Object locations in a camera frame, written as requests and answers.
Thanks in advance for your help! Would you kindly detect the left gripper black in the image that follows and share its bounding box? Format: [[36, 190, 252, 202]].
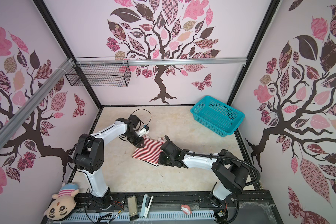
[[124, 129, 144, 148]]

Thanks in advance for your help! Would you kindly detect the red white striped tank top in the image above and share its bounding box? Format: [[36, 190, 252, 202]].
[[132, 135, 165, 160]]

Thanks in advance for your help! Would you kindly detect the black white striped tank top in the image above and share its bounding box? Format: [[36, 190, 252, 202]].
[[141, 159, 159, 167]]

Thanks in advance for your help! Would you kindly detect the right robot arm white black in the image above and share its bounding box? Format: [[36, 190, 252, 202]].
[[159, 136, 249, 207]]

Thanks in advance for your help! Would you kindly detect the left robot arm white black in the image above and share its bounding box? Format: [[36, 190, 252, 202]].
[[73, 114, 149, 209]]

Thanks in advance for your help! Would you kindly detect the white stapler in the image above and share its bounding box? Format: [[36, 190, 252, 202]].
[[141, 194, 154, 218]]

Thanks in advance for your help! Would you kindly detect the red white teeth toy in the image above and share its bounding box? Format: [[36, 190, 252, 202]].
[[181, 204, 192, 215]]

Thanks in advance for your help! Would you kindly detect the silver rectangular block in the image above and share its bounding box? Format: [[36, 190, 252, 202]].
[[127, 196, 139, 221]]

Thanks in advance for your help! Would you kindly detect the teal plastic basket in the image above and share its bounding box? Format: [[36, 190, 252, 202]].
[[190, 96, 245, 137]]

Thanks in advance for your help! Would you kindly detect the plush doll head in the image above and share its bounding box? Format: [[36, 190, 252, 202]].
[[43, 183, 79, 221]]

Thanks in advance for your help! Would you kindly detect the black corrugated cable hose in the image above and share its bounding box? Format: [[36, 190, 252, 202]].
[[164, 135, 261, 224]]

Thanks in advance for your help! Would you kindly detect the black wire basket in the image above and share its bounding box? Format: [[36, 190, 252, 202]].
[[65, 56, 131, 87]]

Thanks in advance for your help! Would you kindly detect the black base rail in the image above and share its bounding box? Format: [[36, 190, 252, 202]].
[[75, 191, 237, 211]]

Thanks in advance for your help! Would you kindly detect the white slotted cable duct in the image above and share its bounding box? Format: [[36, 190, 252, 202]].
[[69, 210, 216, 224]]

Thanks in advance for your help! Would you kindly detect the aluminium rail back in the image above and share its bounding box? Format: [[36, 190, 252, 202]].
[[76, 57, 247, 66]]

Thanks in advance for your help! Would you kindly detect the aluminium rail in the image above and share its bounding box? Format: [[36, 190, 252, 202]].
[[76, 57, 247, 66], [0, 58, 74, 150]]

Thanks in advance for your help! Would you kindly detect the aluminium rail left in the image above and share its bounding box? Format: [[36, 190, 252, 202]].
[[0, 58, 74, 150]]

